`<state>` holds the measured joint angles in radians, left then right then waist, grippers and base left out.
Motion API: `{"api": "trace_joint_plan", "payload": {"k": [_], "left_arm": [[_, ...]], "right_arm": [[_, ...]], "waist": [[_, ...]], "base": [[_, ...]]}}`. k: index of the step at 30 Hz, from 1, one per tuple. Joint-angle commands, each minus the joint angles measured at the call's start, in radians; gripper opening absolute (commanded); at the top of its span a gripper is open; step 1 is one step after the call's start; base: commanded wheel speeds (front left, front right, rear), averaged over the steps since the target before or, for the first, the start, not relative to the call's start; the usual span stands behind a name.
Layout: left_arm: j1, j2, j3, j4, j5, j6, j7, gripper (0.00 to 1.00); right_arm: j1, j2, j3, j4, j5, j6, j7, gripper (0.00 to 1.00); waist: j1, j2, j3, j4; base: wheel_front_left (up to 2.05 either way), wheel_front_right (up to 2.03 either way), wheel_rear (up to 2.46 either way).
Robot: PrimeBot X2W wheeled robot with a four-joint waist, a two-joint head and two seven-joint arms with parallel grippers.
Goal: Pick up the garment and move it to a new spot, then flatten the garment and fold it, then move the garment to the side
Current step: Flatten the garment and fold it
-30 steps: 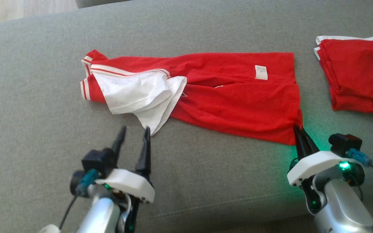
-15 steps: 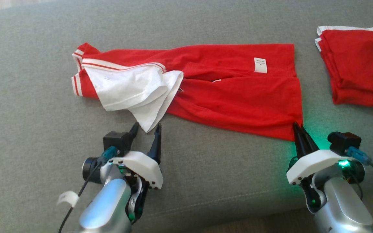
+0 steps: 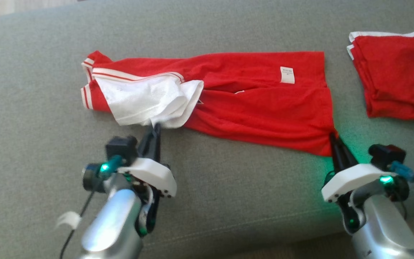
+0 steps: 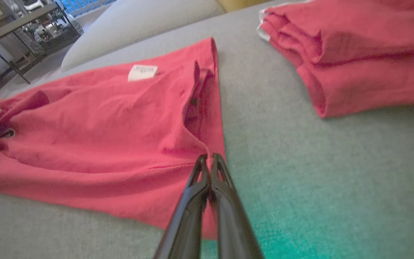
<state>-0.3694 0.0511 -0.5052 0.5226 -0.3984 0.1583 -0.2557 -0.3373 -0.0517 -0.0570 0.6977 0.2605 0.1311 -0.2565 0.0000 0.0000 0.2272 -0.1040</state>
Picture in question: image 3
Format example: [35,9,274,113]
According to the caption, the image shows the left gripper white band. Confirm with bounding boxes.
[118,124,178,199]

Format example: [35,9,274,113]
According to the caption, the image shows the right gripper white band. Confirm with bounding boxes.
[321,132,396,203]

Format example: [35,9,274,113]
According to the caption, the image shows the red and white shorts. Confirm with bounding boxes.
[80,50,337,157]

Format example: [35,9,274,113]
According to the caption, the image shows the red shorts with white trim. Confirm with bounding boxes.
[346,29,414,120]

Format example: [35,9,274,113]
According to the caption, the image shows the large grey sofa ottoman cushion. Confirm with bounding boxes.
[0,0,414,259]

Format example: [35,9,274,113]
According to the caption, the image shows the black left cable teal connector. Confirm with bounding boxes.
[59,155,124,259]

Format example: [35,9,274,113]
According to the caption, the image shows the black cable teal connector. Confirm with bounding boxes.
[59,155,124,259]
[389,161,414,199]

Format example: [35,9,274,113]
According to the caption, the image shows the black right cable teal connector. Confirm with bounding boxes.
[389,161,414,199]

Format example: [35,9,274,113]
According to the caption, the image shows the white cable tie strap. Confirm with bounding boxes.
[56,211,82,231]

